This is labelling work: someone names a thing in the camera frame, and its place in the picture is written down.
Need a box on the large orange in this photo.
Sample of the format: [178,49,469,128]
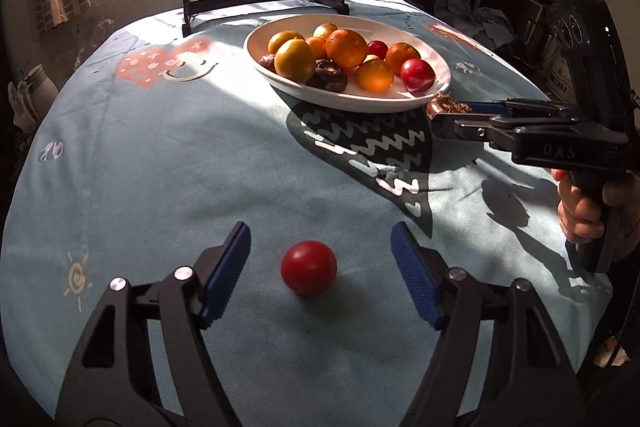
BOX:
[325,28,369,70]

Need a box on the glossy yellow-orange persimmon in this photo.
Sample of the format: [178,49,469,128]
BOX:
[355,58,395,92]
[305,36,328,60]

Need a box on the large red tomato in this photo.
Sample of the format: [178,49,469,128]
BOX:
[280,240,338,297]

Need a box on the white jug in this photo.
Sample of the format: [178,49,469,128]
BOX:
[12,64,60,132]

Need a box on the white plastic bucket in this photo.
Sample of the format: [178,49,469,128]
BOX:
[545,42,573,95]

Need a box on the person's right hand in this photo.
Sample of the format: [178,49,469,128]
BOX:
[552,168,640,259]

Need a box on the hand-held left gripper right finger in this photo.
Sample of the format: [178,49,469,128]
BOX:
[390,222,586,427]

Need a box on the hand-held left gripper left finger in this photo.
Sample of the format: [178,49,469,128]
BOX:
[55,221,252,427]

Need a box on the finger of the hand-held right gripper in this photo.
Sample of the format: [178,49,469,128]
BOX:
[430,111,521,152]
[462,99,583,120]

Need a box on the red apple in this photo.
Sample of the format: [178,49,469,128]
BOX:
[400,58,434,93]

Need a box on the green-orange mandarin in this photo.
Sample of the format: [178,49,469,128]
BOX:
[273,38,316,83]

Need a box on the small orange mandarin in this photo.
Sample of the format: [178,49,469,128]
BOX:
[385,42,422,75]
[268,31,305,55]

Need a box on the pile of grey clothes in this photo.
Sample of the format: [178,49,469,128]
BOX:
[412,0,521,48]

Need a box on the white oval plate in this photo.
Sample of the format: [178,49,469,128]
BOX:
[244,14,452,114]

